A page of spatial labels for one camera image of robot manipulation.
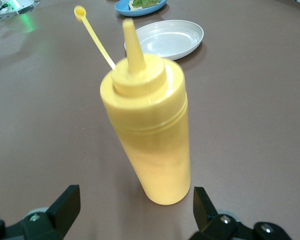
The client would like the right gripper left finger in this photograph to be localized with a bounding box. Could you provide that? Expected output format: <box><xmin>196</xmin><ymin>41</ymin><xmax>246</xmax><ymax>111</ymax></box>
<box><xmin>22</xmin><ymin>184</ymin><xmax>81</xmax><ymax>240</ymax></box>

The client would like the beige round plate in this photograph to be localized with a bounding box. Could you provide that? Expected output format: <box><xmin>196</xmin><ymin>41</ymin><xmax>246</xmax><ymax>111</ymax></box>
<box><xmin>124</xmin><ymin>19</ymin><xmax>205</xmax><ymax>62</ymax></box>

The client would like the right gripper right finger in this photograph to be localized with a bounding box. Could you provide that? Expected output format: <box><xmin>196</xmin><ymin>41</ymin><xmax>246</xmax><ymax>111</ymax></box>
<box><xmin>192</xmin><ymin>186</ymin><xmax>243</xmax><ymax>240</ymax></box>

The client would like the green lettuce leaf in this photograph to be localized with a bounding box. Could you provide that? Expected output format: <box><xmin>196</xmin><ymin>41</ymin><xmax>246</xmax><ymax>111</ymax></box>
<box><xmin>132</xmin><ymin>0</ymin><xmax>163</xmax><ymax>8</ymax></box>

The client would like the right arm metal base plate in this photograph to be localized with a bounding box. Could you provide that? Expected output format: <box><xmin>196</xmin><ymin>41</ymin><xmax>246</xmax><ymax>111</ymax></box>
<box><xmin>0</xmin><ymin>0</ymin><xmax>38</xmax><ymax>20</ymax></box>

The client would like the white bread slice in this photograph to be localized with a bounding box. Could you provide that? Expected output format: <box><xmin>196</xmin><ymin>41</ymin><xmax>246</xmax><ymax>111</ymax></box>
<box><xmin>127</xmin><ymin>0</ymin><xmax>163</xmax><ymax>12</ymax></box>

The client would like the blue round plate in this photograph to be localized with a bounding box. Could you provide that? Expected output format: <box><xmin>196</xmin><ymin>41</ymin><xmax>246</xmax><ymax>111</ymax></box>
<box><xmin>114</xmin><ymin>0</ymin><xmax>168</xmax><ymax>18</ymax></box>

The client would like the yellow squeeze bottle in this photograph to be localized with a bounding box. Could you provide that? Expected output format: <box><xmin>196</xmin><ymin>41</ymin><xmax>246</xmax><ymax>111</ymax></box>
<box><xmin>74</xmin><ymin>5</ymin><xmax>191</xmax><ymax>206</ymax></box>

